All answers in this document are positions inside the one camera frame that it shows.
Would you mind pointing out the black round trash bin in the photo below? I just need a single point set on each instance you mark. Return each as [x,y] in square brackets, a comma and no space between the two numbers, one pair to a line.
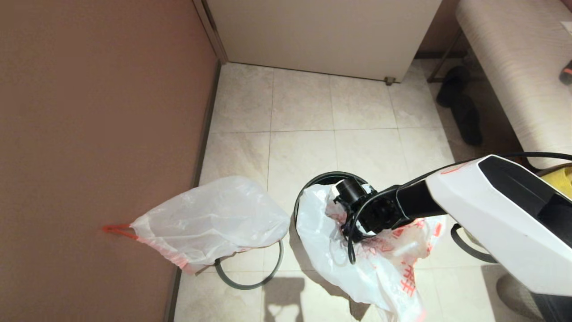
[313,177]

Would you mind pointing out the white door panel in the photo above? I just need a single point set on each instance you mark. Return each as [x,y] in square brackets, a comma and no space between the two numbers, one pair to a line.
[321,36]

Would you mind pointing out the metal bench leg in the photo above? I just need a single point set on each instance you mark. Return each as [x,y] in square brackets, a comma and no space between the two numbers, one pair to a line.
[443,57]

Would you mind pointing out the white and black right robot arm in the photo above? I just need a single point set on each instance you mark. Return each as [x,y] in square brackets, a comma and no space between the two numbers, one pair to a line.
[491,214]

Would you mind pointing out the yellow fabric bag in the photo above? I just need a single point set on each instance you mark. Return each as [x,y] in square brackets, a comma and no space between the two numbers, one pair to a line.
[561,179]

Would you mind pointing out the white paper sheet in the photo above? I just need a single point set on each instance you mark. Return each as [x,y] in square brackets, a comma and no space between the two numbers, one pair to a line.
[568,27]

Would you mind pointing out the white bin liner bag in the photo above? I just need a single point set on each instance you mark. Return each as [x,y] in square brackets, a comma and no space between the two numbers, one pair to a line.
[321,241]

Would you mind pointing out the white pleated round stool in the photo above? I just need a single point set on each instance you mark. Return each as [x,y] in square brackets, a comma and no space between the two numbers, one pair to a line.
[514,295]

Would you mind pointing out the black slipper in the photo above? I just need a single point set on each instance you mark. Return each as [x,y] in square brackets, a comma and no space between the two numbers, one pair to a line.
[467,123]
[451,85]

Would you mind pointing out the wood-grain bench top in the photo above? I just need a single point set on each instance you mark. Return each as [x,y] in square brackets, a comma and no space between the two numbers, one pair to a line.
[523,80]

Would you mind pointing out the red and black item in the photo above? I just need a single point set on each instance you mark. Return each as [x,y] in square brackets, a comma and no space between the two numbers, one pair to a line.
[566,74]

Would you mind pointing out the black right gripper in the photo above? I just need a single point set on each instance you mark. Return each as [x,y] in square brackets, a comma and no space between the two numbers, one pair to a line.
[375,214]

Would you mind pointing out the small metal door stopper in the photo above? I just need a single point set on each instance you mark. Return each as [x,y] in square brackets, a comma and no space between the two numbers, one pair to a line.
[389,81]

